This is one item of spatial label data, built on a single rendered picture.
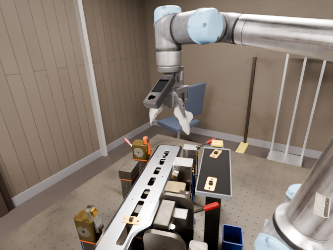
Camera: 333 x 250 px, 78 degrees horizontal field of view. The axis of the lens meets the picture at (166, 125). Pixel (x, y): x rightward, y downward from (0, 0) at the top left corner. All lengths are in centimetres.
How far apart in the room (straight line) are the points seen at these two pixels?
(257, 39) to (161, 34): 24
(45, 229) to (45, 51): 200
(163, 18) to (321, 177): 49
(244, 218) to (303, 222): 95
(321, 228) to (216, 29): 45
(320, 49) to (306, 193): 28
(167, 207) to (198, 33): 55
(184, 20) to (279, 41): 22
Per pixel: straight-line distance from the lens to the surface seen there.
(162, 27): 59
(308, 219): 50
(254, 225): 142
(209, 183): 89
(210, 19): 52
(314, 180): 47
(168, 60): 60
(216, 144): 120
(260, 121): 366
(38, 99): 286
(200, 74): 375
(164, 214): 73
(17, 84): 276
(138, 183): 118
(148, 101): 57
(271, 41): 56
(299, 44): 54
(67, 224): 152
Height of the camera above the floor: 171
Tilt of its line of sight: 22 degrees down
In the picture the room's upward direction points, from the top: 2 degrees counter-clockwise
